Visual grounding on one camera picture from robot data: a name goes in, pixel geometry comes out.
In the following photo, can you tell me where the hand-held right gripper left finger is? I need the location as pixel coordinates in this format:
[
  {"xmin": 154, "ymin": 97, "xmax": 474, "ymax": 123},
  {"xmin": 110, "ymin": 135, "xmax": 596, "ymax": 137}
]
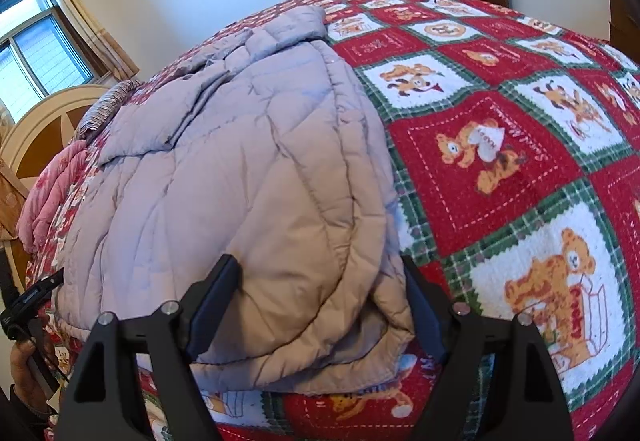
[{"xmin": 57, "ymin": 253, "xmax": 243, "ymax": 441}]

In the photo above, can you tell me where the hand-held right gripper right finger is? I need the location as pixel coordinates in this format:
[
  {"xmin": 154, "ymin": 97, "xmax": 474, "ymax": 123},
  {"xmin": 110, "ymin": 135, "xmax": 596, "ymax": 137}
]
[{"xmin": 400, "ymin": 253, "xmax": 576, "ymax": 441}]

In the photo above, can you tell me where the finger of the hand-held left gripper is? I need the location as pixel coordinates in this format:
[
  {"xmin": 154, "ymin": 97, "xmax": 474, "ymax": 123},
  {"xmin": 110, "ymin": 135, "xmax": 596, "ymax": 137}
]
[{"xmin": 25, "ymin": 267, "xmax": 66, "ymax": 304}]

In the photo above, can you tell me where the lilac puffer jacket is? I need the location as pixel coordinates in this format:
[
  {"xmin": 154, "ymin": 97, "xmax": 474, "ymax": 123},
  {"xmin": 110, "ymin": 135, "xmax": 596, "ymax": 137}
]
[{"xmin": 52, "ymin": 5, "xmax": 416, "ymax": 397}]

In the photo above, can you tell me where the person's left forearm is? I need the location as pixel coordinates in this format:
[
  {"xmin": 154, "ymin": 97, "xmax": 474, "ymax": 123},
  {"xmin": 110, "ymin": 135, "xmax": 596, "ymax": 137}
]
[{"xmin": 12, "ymin": 386, "xmax": 58, "ymax": 429}]

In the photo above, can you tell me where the person's left hand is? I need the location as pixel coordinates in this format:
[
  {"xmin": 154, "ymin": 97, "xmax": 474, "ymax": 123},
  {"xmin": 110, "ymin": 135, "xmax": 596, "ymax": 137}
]
[{"xmin": 9, "ymin": 341, "xmax": 48, "ymax": 404}]

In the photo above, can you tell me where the folded pink quilt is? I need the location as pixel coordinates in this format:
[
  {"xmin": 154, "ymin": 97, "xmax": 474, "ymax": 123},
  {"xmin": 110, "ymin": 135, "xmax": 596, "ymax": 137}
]
[{"xmin": 15, "ymin": 141, "xmax": 92, "ymax": 254}]

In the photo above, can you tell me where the wooden arched headboard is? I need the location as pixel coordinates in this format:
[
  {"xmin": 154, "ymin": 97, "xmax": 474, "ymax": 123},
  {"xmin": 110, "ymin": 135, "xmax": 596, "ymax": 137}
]
[{"xmin": 0, "ymin": 84, "xmax": 116, "ymax": 289}]

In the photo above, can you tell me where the red printed bear blanket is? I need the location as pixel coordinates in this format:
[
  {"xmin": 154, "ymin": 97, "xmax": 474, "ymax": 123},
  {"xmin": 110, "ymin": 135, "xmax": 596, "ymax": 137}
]
[{"xmin": 25, "ymin": 0, "xmax": 640, "ymax": 441}]

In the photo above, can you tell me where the striped pillow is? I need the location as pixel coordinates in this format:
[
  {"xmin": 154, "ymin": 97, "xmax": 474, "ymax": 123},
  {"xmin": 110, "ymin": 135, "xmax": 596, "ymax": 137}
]
[{"xmin": 75, "ymin": 78, "xmax": 143, "ymax": 142}]

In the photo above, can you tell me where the window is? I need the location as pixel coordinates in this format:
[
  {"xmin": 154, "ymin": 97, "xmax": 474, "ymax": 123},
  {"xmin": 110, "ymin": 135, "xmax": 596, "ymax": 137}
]
[{"xmin": 0, "ymin": 0, "xmax": 96, "ymax": 122}]

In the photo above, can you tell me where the narrow beige patterned curtain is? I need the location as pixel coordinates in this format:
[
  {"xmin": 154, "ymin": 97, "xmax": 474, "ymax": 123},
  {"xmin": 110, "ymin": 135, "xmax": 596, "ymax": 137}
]
[{"xmin": 40, "ymin": 0, "xmax": 141, "ymax": 82}]

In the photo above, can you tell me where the brown wooden dresser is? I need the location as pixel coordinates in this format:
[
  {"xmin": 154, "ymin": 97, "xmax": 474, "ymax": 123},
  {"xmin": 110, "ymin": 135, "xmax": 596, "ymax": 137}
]
[{"xmin": 600, "ymin": 0, "xmax": 640, "ymax": 64}]

